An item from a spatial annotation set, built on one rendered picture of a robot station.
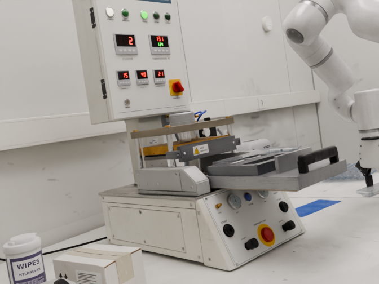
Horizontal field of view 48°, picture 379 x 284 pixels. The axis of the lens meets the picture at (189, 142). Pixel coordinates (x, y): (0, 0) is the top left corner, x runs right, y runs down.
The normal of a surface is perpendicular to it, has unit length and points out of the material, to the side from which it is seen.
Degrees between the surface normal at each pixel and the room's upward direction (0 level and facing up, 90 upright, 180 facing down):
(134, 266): 89
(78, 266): 85
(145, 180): 90
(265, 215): 65
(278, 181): 90
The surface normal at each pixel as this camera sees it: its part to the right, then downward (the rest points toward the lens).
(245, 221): 0.55, -0.47
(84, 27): -0.73, 0.15
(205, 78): 0.77, -0.08
